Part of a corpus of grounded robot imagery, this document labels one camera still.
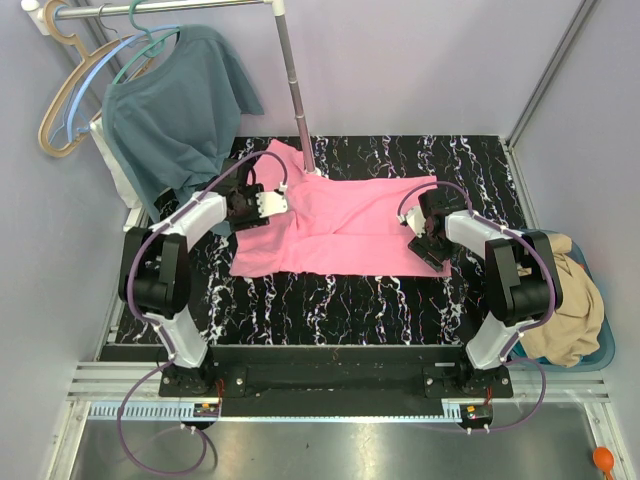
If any blue laundry basket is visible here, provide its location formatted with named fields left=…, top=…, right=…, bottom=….
left=509, top=228, right=616, bottom=374

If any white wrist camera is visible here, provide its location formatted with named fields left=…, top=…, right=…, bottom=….
left=256, top=183, right=289, bottom=218
left=397, top=206, right=426, bottom=237

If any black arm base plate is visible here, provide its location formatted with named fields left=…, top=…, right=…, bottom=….
left=97, top=343, right=516, bottom=419

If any green hanger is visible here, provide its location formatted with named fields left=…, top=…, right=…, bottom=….
left=112, top=0, right=180, bottom=85

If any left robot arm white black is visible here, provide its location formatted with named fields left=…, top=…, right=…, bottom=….
left=118, top=153, right=270, bottom=396

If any light blue hanger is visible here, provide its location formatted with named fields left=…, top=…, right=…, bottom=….
left=51, top=33, right=155, bottom=144

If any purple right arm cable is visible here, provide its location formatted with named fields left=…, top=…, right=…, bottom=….
left=397, top=180, right=559, bottom=434

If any white slotted cable duct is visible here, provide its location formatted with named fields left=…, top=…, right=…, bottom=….
left=88, top=401, right=221, bottom=422

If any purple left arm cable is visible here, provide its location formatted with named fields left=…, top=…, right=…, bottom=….
left=117, top=151, right=289, bottom=474

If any teal t-shirt on hanger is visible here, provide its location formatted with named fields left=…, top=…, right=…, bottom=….
left=102, top=25, right=264, bottom=221

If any pink t-shirt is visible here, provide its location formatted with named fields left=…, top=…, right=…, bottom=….
left=230, top=140, right=451, bottom=278

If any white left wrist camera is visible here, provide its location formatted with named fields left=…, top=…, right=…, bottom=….
left=256, top=183, right=289, bottom=218

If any orange ball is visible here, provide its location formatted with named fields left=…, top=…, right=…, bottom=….
left=592, top=446, right=615, bottom=480

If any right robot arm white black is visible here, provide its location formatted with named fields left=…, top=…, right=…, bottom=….
left=397, top=181, right=563, bottom=397

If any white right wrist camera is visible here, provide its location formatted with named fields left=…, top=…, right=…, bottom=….
left=397, top=206, right=426, bottom=237

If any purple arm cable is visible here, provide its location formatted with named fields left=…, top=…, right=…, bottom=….
left=117, top=151, right=289, bottom=474
left=397, top=180, right=559, bottom=434

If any metal clothes rack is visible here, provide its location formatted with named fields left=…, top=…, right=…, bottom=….
left=19, top=0, right=324, bottom=232

